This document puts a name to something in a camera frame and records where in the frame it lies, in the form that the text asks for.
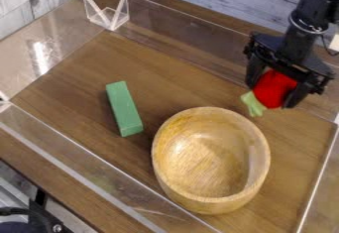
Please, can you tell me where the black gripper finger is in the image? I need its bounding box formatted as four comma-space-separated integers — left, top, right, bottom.
245, 55, 265, 88
282, 81, 312, 108

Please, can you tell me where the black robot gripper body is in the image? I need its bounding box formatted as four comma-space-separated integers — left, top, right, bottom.
244, 23, 334, 94

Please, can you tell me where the red plush strawberry toy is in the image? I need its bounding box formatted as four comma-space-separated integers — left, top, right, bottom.
241, 69, 297, 117

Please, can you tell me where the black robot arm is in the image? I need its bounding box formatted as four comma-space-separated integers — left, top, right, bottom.
241, 0, 339, 114

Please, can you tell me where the wooden bowl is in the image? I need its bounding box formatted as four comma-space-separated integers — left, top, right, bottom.
150, 107, 270, 215

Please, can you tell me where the green rectangular block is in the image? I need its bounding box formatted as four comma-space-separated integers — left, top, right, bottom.
105, 81, 142, 137

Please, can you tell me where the clear acrylic corner bracket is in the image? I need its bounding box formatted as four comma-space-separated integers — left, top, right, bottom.
83, 0, 129, 31

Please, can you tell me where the black clamp with cable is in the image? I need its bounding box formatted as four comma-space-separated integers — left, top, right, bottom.
0, 191, 74, 233

